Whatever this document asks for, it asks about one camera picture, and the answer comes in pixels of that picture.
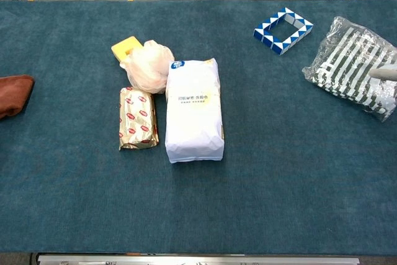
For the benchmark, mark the crumpled white plastic bag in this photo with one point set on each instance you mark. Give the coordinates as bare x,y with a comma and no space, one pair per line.
149,68

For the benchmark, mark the aluminium frame rail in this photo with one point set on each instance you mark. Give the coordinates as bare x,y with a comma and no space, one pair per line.
198,259

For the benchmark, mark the white tissue pack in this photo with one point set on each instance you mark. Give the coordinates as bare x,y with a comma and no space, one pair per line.
193,113

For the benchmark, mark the blue white snake puzzle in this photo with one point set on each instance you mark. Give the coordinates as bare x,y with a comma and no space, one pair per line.
276,43

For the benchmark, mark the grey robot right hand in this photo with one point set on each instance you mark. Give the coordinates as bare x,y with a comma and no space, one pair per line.
384,74

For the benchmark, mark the striped garment in clear bag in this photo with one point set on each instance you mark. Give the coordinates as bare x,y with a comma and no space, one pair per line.
347,63

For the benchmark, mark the gold foil snack pack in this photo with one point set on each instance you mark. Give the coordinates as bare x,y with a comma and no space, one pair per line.
136,119

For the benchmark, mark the yellow plastic block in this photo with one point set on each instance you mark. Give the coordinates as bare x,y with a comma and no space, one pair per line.
122,48

